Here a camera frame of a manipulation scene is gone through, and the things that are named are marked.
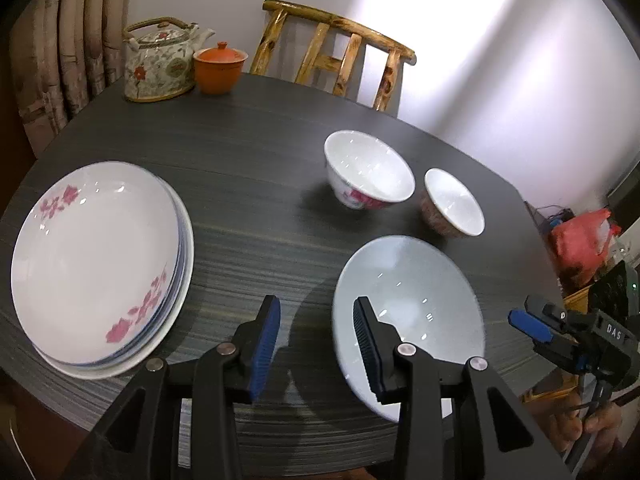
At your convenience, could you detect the floral ceramic teapot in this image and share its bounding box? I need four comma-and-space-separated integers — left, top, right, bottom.
122, 16, 216, 103

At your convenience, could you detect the pink floral bowl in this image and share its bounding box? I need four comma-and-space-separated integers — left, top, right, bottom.
420, 168, 486, 239
324, 130, 416, 211

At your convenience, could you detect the wooden chair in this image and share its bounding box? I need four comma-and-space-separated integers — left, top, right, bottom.
249, 0, 417, 113

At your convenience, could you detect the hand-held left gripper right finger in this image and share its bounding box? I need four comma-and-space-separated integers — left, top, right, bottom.
352, 296, 571, 480

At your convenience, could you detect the beige patterned curtain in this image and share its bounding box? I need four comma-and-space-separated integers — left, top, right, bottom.
10, 0, 133, 158

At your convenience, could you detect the small white floral plate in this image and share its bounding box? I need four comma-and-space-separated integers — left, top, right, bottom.
30, 175, 195, 380

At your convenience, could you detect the large pale blue bowl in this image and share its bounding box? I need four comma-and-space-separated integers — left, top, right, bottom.
332, 236, 486, 423

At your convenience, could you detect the large blue-rimmed floral plate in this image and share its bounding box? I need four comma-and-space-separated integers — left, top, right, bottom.
11, 161, 182, 366

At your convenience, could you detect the medium blue-rimmed floral plate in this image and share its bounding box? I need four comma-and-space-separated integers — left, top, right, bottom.
95, 180, 189, 367

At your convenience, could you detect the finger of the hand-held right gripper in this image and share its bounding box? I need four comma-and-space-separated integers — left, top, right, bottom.
508, 309, 581, 361
524, 296, 596, 331

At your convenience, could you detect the orange lidded tea cup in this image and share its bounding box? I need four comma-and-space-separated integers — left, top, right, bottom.
193, 42, 249, 95

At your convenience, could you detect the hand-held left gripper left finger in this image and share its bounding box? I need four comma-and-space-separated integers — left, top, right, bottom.
65, 295, 282, 480

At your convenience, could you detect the red plastic bag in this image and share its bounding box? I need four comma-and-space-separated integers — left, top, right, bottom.
550, 209, 621, 286

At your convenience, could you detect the person's right hand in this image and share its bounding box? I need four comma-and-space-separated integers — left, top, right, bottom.
550, 395, 631, 456

